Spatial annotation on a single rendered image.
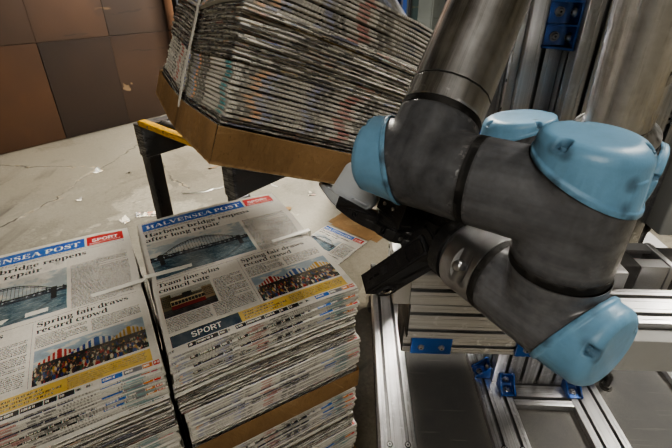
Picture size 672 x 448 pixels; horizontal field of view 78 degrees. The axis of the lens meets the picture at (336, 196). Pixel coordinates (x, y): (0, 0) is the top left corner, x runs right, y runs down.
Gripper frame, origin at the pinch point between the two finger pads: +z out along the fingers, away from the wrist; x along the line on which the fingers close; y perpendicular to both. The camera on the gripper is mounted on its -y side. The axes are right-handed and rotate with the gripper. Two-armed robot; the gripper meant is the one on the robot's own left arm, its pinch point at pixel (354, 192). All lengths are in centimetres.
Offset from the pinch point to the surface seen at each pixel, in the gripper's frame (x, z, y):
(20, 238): 43, 204, -122
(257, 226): 1.7, 22.2, -17.1
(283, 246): 0.1, 13.4, -16.4
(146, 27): -25, 410, -4
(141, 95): -31, 403, -67
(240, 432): 7.2, -2.9, -39.9
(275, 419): 1.5, -2.9, -38.8
